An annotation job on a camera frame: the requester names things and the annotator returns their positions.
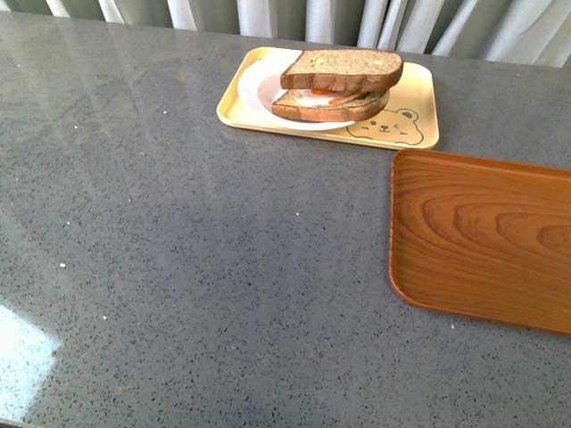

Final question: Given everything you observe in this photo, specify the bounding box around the yellow bear tray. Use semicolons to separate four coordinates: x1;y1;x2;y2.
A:
217;47;439;150

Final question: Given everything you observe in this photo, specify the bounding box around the brown wooden tray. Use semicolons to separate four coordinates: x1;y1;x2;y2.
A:
389;150;570;333

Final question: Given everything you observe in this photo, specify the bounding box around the grey curtain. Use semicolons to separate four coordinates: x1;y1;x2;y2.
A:
1;0;570;68

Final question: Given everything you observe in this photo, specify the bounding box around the white round plate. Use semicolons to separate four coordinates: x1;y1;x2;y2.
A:
237;52;358;131

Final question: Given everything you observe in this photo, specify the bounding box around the brown bread slice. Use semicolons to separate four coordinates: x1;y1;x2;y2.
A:
271;89;390;122
280;49;404;92

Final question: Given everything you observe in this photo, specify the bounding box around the fried egg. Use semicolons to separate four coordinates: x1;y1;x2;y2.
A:
291;89;361;107

